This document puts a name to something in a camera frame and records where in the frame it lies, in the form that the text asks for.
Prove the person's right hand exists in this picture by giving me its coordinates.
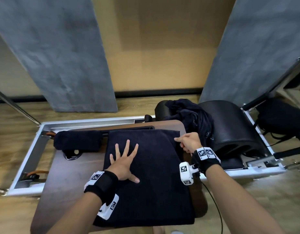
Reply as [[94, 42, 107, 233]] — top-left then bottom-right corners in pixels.
[[174, 132, 203, 154]]

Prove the person's left hand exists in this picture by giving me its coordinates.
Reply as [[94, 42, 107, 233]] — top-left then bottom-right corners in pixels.
[[109, 139, 140, 184]]

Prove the large black towel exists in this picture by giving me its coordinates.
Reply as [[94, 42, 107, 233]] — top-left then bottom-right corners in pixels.
[[93, 129, 196, 228]]

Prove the person's left forearm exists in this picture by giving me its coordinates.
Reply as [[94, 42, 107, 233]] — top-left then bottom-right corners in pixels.
[[46, 191, 104, 234]]

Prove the person's right forearm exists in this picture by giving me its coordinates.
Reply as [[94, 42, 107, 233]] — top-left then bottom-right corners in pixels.
[[205, 164, 287, 234]]

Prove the black left wristband with markers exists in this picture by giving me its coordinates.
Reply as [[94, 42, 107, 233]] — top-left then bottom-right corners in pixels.
[[84, 170, 119, 205]]

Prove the black wristband with markers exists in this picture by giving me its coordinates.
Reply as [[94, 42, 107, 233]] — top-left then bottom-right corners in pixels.
[[84, 170, 119, 205], [191, 147, 221, 174]]

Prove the small black folded towel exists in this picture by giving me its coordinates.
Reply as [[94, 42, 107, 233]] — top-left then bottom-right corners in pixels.
[[53, 130, 103, 152]]

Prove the black padded headrest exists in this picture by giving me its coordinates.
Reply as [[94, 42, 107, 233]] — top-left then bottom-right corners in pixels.
[[155, 100, 175, 122]]

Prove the crumpled dark cloth pile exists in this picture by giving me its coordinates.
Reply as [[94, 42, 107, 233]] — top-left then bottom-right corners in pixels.
[[165, 98, 215, 149]]

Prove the black right wristband with markers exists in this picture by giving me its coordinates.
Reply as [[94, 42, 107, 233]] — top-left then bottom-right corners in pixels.
[[191, 147, 221, 174]]

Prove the black padded barrel cushion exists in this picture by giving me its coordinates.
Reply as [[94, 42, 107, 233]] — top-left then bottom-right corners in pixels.
[[198, 100, 263, 160]]

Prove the silver metal pole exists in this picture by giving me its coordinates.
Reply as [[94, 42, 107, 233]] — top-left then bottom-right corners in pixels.
[[0, 86, 41, 126]]

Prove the black bag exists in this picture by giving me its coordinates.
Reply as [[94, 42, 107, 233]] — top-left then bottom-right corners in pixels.
[[256, 97, 300, 142]]

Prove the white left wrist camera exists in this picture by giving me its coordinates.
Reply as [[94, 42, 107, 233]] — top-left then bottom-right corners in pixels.
[[96, 194, 120, 221]]

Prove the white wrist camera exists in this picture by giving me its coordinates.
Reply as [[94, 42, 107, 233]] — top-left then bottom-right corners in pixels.
[[179, 162, 200, 186], [96, 194, 120, 221]]

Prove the silver table cable grommet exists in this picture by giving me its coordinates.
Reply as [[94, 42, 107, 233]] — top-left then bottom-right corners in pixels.
[[63, 150, 82, 161]]

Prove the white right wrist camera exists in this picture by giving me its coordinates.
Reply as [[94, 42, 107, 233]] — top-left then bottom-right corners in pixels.
[[179, 162, 200, 186]]

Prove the brown leather strap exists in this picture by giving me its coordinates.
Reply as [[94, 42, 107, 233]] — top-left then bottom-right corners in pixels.
[[23, 170, 49, 181]]

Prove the white metal machine frame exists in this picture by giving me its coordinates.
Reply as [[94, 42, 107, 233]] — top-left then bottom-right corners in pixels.
[[5, 108, 287, 196]]

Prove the black camera cable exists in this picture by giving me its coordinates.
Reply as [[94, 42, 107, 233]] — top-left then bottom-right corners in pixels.
[[200, 179, 224, 234]]

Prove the black strap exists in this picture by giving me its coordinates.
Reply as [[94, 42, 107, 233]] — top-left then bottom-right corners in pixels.
[[274, 146, 300, 160]]

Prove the grey metal frame bar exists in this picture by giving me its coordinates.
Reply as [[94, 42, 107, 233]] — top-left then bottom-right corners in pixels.
[[241, 52, 300, 111]]

